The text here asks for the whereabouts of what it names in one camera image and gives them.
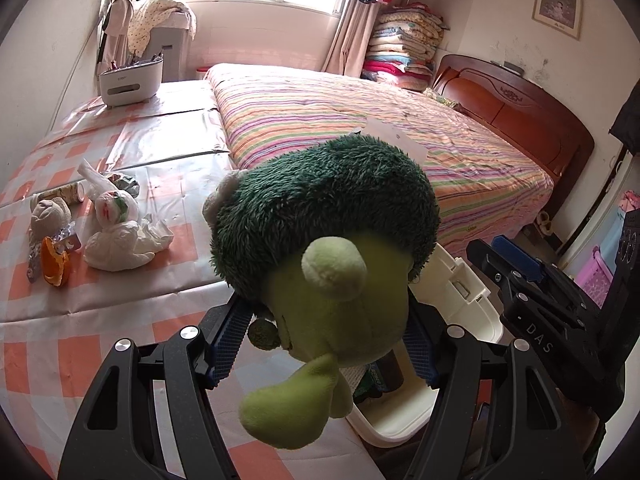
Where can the striped bed cover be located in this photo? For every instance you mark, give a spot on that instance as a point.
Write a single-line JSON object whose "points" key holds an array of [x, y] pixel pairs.
{"points": [[484, 186]]}

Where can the framed picture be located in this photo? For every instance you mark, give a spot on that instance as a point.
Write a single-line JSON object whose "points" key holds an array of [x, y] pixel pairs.
{"points": [[562, 15]]}

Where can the right pink curtain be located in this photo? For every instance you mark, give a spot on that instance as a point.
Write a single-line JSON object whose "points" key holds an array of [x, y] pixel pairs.
{"points": [[351, 39]]}

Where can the white green plastic bag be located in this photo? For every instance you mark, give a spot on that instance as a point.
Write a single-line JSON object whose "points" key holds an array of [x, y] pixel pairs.
{"points": [[111, 205]]}

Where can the left pink curtain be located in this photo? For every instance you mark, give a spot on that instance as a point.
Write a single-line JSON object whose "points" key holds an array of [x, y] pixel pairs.
{"points": [[115, 16]]}

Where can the white knotted plastic bag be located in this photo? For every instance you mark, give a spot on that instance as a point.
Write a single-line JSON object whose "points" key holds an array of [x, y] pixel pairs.
{"points": [[128, 246]]}

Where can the pink curtain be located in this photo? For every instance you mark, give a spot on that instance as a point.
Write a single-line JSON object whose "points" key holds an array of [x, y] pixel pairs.
{"points": [[351, 39], [115, 16]]}

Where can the green wrapper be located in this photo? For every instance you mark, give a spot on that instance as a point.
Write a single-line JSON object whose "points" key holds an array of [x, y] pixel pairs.
{"points": [[125, 183]]}

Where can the small beige bottle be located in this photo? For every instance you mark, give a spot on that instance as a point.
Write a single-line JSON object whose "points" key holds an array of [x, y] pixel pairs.
{"points": [[72, 193]]}

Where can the floral cloth on cabinet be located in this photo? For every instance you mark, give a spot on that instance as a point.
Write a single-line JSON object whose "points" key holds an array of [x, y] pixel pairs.
{"points": [[151, 13]]}

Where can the wooden headboard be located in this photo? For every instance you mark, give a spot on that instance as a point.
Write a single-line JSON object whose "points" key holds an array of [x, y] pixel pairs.
{"points": [[523, 114]]}

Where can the white desk organizer box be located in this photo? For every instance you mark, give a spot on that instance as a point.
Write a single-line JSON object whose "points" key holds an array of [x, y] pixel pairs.
{"points": [[131, 84]]}

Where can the stack of folded quilts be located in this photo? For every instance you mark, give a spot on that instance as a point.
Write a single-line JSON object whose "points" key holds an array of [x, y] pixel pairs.
{"points": [[402, 47]]}

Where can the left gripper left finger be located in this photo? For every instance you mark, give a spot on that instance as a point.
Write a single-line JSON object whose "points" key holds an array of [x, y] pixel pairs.
{"points": [[115, 434]]}

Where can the silver pill blister pack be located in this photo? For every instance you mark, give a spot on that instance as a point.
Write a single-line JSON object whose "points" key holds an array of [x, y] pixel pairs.
{"points": [[67, 239]]}

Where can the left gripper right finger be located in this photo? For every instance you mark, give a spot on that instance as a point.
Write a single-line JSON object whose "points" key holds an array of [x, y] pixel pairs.
{"points": [[527, 434]]}

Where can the purple plastic basket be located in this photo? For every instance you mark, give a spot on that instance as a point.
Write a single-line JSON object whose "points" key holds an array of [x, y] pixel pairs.
{"points": [[595, 278]]}

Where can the checkered plastic tablecloth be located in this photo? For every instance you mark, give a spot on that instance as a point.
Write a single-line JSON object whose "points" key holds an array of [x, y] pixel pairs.
{"points": [[53, 339]]}

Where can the cream plastic trash bin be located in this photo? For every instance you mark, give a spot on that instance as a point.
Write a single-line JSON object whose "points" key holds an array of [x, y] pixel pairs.
{"points": [[394, 396]]}

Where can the orange peel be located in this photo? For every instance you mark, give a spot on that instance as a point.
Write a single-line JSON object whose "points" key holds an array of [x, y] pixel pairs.
{"points": [[54, 262]]}

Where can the green plush turtle toy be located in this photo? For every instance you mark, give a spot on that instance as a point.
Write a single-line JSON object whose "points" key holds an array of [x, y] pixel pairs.
{"points": [[325, 242]]}

